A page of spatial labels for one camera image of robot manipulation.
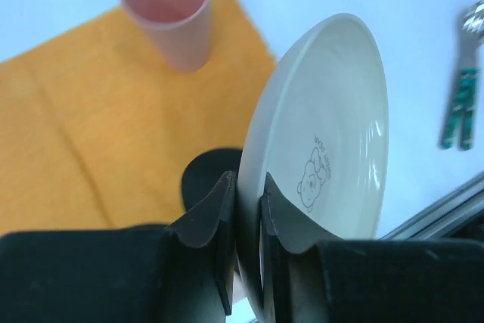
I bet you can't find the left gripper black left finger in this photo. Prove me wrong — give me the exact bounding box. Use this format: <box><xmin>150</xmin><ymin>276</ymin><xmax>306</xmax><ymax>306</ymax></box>
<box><xmin>1</xmin><ymin>172</ymin><xmax>237</xmax><ymax>322</ymax></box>

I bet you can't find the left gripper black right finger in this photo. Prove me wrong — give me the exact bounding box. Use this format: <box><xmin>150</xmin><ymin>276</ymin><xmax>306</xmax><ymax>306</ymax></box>
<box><xmin>259</xmin><ymin>177</ymin><xmax>483</xmax><ymax>322</ymax></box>

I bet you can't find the cream round plate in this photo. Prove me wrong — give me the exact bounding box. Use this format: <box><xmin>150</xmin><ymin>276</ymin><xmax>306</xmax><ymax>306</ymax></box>
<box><xmin>236</xmin><ymin>14</ymin><xmax>389</xmax><ymax>317</ymax></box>

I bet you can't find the orange Mickey Mouse placemat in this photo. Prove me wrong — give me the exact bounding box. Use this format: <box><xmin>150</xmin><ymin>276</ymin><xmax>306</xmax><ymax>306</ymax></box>
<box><xmin>1</xmin><ymin>0</ymin><xmax>275</xmax><ymax>233</ymax></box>

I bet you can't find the pink plastic cup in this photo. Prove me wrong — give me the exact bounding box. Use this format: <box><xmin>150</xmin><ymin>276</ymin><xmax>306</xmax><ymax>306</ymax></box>
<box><xmin>120</xmin><ymin>0</ymin><xmax>211</xmax><ymax>72</ymax></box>

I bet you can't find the silver fork teal handle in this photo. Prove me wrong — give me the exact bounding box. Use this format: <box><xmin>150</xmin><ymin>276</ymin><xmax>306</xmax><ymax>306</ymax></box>
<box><xmin>456</xmin><ymin>0</ymin><xmax>483</xmax><ymax>151</ymax></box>

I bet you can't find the aluminium mounting rail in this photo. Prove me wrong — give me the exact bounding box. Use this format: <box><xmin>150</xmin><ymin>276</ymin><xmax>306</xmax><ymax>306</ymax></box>
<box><xmin>383</xmin><ymin>173</ymin><xmax>483</xmax><ymax>240</ymax></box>

